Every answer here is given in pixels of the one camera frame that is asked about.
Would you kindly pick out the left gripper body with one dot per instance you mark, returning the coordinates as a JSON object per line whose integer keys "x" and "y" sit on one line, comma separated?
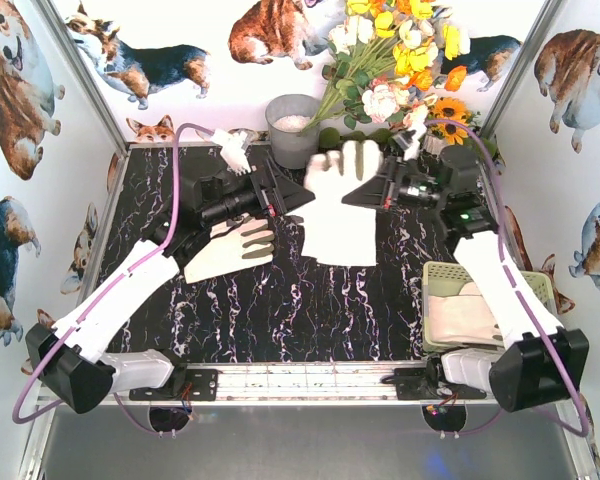
{"x": 269, "y": 188}

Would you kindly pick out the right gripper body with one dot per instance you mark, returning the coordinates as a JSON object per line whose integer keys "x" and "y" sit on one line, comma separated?
{"x": 387, "y": 181}

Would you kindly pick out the work glove with grey band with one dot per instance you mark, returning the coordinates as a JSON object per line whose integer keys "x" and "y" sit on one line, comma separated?
{"x": 461, "y": 319}

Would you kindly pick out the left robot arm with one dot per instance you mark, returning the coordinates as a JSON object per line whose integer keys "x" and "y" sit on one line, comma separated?
{"x": 70, "y": 356}

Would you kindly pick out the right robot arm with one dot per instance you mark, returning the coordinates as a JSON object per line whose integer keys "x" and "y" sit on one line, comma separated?
{"x": 542, "y": 361}

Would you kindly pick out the green storage basket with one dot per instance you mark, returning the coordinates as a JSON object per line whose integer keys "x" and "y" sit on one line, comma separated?
{"x": 442, "y": 279}

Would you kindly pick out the small white flower pot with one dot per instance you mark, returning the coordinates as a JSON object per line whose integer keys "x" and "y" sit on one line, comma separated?
{"x": 433, "y": 144}

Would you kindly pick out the grey metal bucket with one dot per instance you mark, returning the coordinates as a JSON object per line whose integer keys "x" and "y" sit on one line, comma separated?
{"x": 293, "y": 132}

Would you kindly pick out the artificial flower bouquet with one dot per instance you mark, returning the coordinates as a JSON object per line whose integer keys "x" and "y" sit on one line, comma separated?
{"x": 393, "y": 63}

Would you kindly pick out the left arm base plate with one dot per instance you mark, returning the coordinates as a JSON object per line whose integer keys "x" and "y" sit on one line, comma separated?
{"x": 195, "y": 384}

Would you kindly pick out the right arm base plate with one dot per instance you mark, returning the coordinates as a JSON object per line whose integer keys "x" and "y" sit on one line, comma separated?
{"x": 413, "y": 384}

